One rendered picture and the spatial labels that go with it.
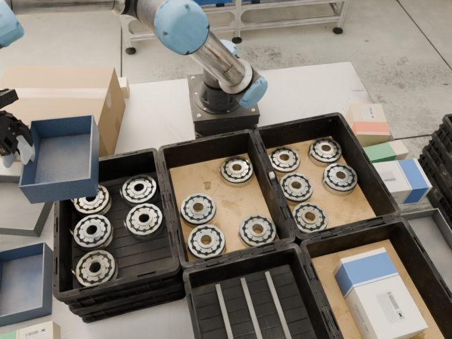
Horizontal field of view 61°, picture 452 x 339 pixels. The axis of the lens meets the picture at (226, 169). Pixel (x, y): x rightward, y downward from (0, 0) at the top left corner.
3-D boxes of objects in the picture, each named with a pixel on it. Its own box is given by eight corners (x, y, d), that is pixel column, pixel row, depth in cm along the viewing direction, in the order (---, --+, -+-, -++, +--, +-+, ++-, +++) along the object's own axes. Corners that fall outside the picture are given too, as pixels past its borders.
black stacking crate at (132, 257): (68, 189, 120) (55, 167, 111) (161, 170, 124) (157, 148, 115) (70, 314, 97) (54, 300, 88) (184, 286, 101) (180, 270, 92)
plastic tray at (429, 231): (374, 224, 125) (380, 217, 121) (431, 215, 127) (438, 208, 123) (413, 307, 109) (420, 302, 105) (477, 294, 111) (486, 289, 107)
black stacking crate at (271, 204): (163, 169, 124) (157, 147, 115) (249, 152, 129) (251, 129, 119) (185, 285, 101) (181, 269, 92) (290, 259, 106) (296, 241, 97)
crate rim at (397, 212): (251, 132, 121) (252, 128, 119) (338, 116, 125) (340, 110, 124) (296, 245, 98) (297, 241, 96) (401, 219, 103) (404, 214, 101)
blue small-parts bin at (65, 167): (40, 138, 98) (29, 120, 93) (99, 132, 100) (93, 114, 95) (30, 204, 87) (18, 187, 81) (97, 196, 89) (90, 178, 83)
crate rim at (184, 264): (158, 151, 117) (157, 146, 115) (251, 132, 121) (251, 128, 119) (181, 273, 94) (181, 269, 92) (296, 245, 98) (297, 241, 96)
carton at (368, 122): (345, 116, 154) (350, 103, 148) (374, 117, 154) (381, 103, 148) (351, 147, 144) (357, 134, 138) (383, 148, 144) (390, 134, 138)
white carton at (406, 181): (405, 173, 137) (416, 158, 130) (420, 201, 130) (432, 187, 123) (352, 179, 135) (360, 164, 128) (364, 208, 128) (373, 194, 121)
